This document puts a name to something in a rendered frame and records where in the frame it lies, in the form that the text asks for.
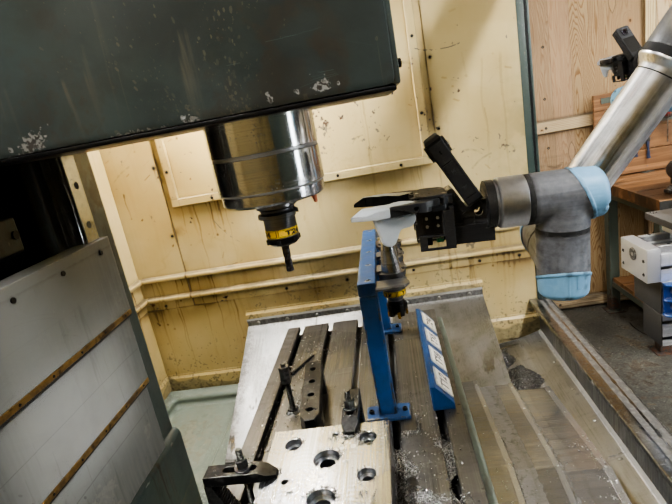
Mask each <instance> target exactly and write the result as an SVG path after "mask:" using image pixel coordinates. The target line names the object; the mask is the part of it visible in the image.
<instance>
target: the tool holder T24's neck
mask: <svg viewBox="0 0 672 504"><path fill-rule="evenodd" d="M263 223H264V227H265V231H279V230H284V229H288V228H291V227H293V226H295V225H297V221H296V216H295V215H292V216H290V217H286V218H282V219H277V220H271V221H263Z"/></svg>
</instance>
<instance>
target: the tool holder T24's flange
mask: <svg viewBox="0 0 672 504"><path fill-rule="evenodd" d="M296 202H297V201H295V202H291V203H287V204H282V205H278V206H273V207H267V208H261V209H256V211H259V212H260V214H259V215H258V220H259V221H271V220H277V219H282V218H286V217H290V216H292V215H295V214H296V212H299V210H298V207H296V206H294V204H295V203H296Z"/></svg>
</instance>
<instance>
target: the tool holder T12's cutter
mask: <svg viewBox="0 0 672 504"><path fill-rule="evenodd" d="M387 309H388V316H389V317H395V316H396V315H398V318H400V317H402V316H405V313H407V314H408V306H407V301H406V300H405V299H404V298H403V300H401V301H398V302H390V301H388V302H387Z"/></svg>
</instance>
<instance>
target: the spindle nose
mask: <svg viewBox="0 0 672 504"><path fill-rule="evenodd" d="M203 132H204V137H205V141H206V145H207V149H208V153H209V157H210V160H211V161H212V164H211V165H212V169H213V173H214V177H215V181H216V185H217V189H218V194H219V197H220V198H221V200H222V204H223V207H224V208H225V209H227V210H230V211H245V210H254V209H261V208H267V207H273V206H278V205H282V204H287V203H291V202H295V201H298V200H302V199H305V198H308V197H311V196H313V195H316V194H318V193H320V192H321V191H322V190H323V189H324V187H325V184H324V179H323V177H324V171H323V166H322V161H321V155H320V150H319V145H318V143H317V134H316V128H315V123H314V118H313V112H312V108H305V109H298V110H293V111H287V112H281V113H276V114H270V115H265V116H259V117H254V118H249V119H243V120H238V121H233V122H228V123H223V124H218V125H213V126H208V127H204V128H203Z"/></svg>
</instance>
